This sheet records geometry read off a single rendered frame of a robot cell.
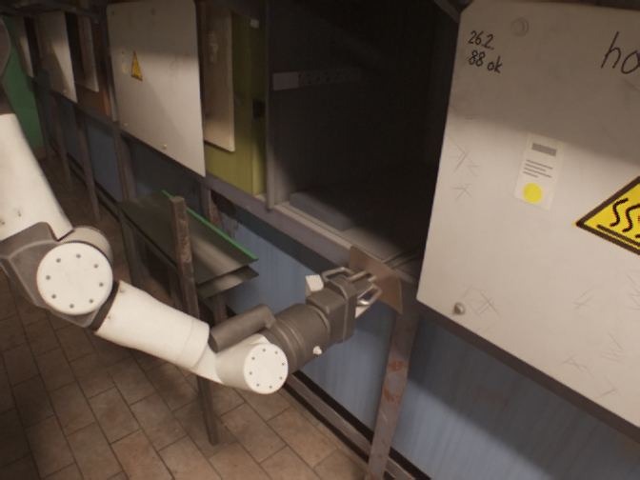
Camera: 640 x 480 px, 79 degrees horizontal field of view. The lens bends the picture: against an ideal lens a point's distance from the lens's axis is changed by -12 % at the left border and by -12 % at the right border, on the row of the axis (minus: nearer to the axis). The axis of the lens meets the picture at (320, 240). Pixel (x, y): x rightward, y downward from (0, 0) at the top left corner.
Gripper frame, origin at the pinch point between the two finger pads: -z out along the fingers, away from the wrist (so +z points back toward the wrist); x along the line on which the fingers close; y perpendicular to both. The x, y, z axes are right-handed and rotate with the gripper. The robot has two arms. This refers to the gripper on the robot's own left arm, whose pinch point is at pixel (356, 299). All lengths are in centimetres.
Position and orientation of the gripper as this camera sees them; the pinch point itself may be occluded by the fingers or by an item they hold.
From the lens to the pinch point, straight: 74.7
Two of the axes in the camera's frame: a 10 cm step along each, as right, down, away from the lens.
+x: 0.3, -8.7, -4.9
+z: -7.2, 3.2, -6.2
